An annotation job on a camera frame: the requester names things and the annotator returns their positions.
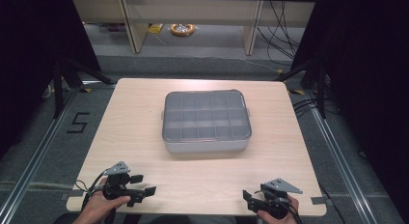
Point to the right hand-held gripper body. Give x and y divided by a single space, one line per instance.
275 198

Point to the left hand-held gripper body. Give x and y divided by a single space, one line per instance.
117 187

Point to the grey compartment storage box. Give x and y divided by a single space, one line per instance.
205 146

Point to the translucent grey box lid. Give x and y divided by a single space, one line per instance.
205 116

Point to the person's right hand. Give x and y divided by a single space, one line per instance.
293 211

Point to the person's left hand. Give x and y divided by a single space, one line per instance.
96 208

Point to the grey tape strip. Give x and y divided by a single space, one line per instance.
319 200

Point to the black metal stand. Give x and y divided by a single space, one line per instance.
59 89
320 89

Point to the black curtain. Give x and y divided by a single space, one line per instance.
32 56
366 89

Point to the yellow packet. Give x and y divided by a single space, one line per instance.
155 28

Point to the orange tape roll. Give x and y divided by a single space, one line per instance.
182 29

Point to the aluminium floor rail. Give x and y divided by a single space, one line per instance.
340 166
35 159

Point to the light wooden desk frame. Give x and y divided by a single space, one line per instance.
135 24

